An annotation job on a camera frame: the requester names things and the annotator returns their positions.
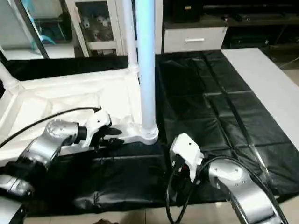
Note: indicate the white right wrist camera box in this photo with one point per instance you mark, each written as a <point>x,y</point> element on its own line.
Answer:
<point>187,149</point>

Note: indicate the white flat board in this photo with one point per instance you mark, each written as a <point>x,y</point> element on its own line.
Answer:
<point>264,84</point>

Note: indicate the white plastic table leg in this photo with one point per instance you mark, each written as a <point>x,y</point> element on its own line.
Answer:
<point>131,35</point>
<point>146,60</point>
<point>7,77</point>

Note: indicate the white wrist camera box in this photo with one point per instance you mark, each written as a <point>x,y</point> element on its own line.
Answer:
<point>187,149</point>
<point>98,123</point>

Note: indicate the white glass door cabinet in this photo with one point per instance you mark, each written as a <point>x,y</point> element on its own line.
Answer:
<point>100,25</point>

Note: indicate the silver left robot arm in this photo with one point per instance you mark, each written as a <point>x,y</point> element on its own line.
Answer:
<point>46,147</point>

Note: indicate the white drawer unit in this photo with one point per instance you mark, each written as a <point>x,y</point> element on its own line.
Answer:
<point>194,39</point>

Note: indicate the grey metal pole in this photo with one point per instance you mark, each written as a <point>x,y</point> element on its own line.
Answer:
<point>32,28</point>

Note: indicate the black equipment case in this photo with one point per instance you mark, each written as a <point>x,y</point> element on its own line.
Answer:
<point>187,10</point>

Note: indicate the teal plastic object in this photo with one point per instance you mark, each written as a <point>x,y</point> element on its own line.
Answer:
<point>46,39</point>

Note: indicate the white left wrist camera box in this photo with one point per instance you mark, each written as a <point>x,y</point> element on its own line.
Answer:
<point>98,123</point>

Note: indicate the white plastic table top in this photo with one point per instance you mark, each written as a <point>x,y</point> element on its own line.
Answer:
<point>60,98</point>

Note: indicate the black work mat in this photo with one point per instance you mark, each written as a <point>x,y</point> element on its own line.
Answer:
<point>210,116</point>

